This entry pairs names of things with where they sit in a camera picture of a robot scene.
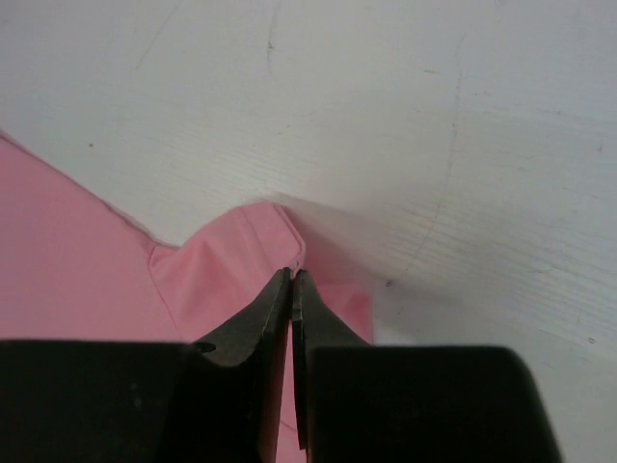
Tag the pink t-shirt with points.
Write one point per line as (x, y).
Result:
(99, 320)

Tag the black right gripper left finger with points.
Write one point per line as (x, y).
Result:
(241, 377)

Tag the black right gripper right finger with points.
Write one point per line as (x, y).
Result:
(313, 325)

